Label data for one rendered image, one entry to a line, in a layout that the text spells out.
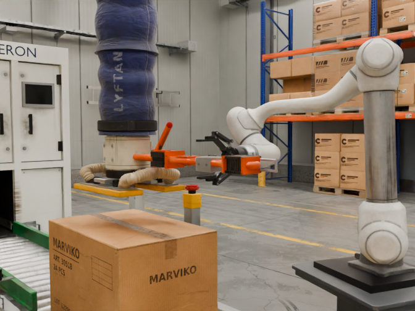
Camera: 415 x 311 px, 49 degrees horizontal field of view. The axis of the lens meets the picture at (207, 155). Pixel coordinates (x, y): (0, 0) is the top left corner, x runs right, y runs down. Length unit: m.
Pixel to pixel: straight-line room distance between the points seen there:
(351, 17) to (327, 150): 2.61
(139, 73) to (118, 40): 0.14
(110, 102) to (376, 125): 0.93
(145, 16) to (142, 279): 0.91
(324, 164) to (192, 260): 8.21
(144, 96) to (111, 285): 0.67
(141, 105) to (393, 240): 0.97
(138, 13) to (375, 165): 0.98
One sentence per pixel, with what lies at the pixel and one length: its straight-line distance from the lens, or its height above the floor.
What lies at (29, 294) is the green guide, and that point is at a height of 0.63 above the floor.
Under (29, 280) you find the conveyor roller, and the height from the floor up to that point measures 0.54.
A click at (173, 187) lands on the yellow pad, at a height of 1.10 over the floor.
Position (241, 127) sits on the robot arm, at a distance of 1.90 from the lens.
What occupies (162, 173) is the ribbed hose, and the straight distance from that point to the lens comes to 1.65.
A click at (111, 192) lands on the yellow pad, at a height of 1.10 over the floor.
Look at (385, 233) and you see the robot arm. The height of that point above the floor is 0.98.
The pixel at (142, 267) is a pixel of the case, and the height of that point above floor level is 0.87.
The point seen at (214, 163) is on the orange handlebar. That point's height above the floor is 1.21.
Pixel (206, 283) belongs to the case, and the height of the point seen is 0.76.
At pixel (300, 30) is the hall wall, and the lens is 11.96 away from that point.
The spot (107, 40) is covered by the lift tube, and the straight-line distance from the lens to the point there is 1.73.
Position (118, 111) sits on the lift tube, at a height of 1.38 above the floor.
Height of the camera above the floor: 1.31
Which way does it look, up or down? 3 degrees down
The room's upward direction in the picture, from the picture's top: straight up
